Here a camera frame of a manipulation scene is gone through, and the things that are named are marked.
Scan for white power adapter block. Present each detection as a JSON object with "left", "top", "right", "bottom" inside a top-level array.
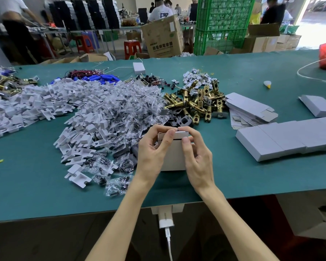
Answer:
[{"left": 133, "top": 62, "right": 147, "bottom": 76}]

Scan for white charger cable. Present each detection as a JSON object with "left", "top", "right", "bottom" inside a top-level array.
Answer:
[{"left": 165, "top": 228, "right": 174, "bottom": 261}]

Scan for pile of brass door latches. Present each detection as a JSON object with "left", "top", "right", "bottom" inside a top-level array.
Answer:
[{"left": 164, "top": 80, "right": 229, "bottom": 126}]

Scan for grey cardboard sheet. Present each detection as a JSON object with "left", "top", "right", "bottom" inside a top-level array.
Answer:
[{"left": 276, "top": 189, "right": 326, "bottom": 241}]

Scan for pile of small white clips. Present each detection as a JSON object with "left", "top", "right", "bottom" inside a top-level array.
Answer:
[{"left": 183, "top": 68, "right": 219, "bottom": 88}]

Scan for metal work table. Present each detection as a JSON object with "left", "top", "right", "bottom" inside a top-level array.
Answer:
[{"left": 27, "top": 25, "right": 143, "bottom": 59}]

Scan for row of folded white boxes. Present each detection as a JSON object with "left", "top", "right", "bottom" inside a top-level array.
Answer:
[{"left": 235, "top": 116, "right": 326, "bottom": 162}]

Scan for person's right hand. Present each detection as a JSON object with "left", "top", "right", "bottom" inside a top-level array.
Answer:
[{"left": 178, "top": 126, "right": 216, "bottom": 196}]

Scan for low green plastic crate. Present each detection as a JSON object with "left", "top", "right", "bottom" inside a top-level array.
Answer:
[{"left": 193, "top": 28, "right": 248, "bottom": 56}]

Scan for stacks of black boxes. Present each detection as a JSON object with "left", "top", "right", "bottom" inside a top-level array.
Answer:
[{"left": 48, "top": 0, "right": 122, "bottom": 31}]

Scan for closed white carton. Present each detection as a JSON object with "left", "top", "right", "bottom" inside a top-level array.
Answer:
[{"left": 298, "top": 95, "right": 326, "bottom": 118}]

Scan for bundle of red wires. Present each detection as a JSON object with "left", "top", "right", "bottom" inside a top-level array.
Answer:
[{"left": 64, "top": 69, "right": 109, "bottom": 80}]

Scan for clear thin tube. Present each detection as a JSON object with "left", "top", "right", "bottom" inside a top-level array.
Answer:
[{"left": 297, "top": 56, "right": 326, "bottom": 85}]

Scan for tall green plastic crate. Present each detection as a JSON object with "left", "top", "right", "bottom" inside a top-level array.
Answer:
[{"left": 196, "top": 0, "right": 256, "bottom": 32}]

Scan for flattened cardboard trays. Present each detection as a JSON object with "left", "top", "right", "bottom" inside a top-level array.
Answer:
[{"left": 39, "top": 51, "right": 116, "bottom": 65}]

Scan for pile of blue batteries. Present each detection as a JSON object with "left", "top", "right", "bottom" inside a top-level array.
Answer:
[{"left": 49, "top": 74, "right": 121, "bottom": 85}]

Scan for large brown cardboard box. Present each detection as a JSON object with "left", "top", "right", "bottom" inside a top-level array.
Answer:
[{"left": 141, "top": 14, "right": 185, "bottom": 58}]

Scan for white charger plug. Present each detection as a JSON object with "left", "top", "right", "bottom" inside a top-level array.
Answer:
[{"left": 151, "top": 203, "right": 185, "bottom": 229}]

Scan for person's left forearm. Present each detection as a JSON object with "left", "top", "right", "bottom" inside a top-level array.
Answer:
[{"left": 85, "top": 180, "right": 153, "bottom": 261}]

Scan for red plastic stool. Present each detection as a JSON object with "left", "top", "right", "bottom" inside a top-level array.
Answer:
[
  {"left": 123, "top": 40, "right": 142, "bottom": 60},
  {"left": 74, "top": 34, "right": 95, "bottom": 54}
]

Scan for pile of clear screw bags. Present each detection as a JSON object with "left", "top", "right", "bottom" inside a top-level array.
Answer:
[{"left": 83, "top": 80, "right": 170, "bottom": 197}]

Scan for pile of small wired parts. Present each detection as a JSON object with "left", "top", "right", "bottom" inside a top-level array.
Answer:
[{"left": 124, "top": 74, "right": 180, "bottom": 91}]

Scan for open brown cardboard box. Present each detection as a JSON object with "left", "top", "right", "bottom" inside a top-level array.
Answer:
[{"left": 247, "top": 23, "right": 281, "bottom": 37}]

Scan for small white cardboard box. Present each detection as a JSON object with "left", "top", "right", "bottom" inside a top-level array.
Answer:
[{"left": 154, "top": 130, "right": 197, "bottom": 172}]

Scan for heap of brass lock parts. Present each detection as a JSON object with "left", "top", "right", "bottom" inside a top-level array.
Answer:
[{"left": 0, "top": 66, "right": 39, "bottom": 102}]

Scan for stack of flat white cartons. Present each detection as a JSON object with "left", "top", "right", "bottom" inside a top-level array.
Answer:
[{"left": 224, "top": 92, "right": 279, "bottom": 131}]

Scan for pile of white plastic brackets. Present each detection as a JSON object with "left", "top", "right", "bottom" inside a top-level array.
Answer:
[{"left": 0, "top": 77, "right": 120, "bottom": 189}]

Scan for person's right forearm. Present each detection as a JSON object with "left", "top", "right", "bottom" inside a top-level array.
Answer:
[{"left": 198, "top": 185, "right": 280, "bottom": 261}]

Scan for white sided cardboard box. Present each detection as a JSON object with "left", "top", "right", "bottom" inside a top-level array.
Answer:
[{"left": 241, "top": 35, "right": 280, "bottom": 54}]

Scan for flat brown cardboard boxes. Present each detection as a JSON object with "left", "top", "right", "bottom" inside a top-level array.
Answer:
[{"left": 275, "top": 34, "right": 302, "bottom": 51}]

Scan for person's left hand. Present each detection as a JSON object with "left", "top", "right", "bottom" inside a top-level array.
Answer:
[{"left": 134, "top": 124, "right": 177, "bottom": 186}]

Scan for thin white cable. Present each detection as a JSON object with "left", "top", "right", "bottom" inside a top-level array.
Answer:
[{"left": 92, "top": 58, "right": 143, "bottom": 75}]

